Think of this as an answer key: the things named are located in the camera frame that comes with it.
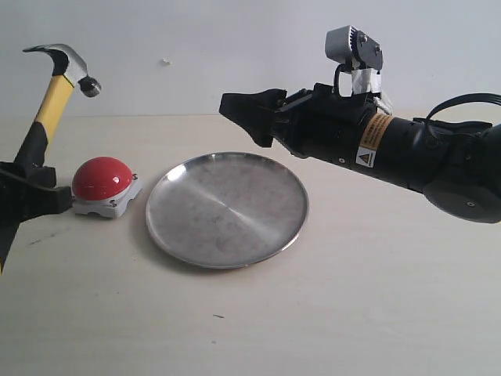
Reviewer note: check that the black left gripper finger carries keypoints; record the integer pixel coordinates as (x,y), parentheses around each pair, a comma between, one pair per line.
(22,201)
(43,176)

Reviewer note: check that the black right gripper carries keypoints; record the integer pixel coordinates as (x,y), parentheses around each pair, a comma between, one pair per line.
(317,123)

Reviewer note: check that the yellow black claw hammer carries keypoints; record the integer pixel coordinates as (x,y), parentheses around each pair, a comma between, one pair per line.
(69,72)

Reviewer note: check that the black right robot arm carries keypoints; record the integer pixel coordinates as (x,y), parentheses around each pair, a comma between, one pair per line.
(456,166)

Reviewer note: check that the red dome push button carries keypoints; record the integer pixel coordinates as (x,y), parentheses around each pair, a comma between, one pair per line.
(104,186)

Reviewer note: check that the round stainless steel plate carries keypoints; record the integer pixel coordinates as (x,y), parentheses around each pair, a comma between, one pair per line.
(226,210)

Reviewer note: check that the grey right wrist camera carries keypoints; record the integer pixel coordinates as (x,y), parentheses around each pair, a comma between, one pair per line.
(358,55)

